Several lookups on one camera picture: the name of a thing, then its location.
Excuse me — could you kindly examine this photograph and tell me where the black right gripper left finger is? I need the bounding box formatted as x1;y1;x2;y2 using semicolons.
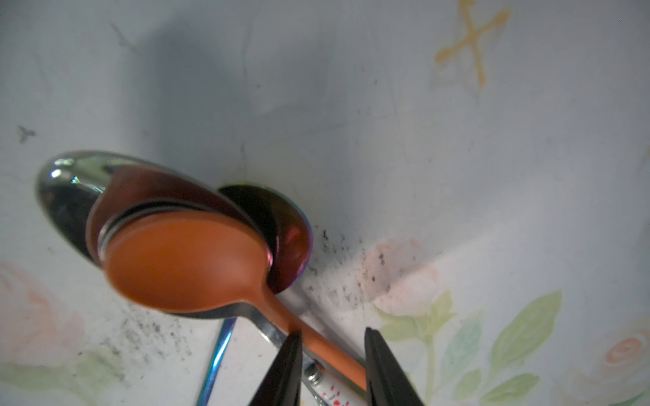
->
250;332;302;406

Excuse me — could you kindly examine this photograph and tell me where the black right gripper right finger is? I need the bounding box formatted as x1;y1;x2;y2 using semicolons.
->
364;328;423;406

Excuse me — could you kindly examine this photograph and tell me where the rainbow iridescent spoon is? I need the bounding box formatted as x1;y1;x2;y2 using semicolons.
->
195;183;314;406

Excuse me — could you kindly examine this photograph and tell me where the orange plastic spoon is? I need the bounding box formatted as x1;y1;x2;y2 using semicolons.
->
101;211;367;388

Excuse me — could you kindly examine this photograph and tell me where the silver spoon clear handle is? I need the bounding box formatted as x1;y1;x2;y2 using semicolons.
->
36;151;360;388

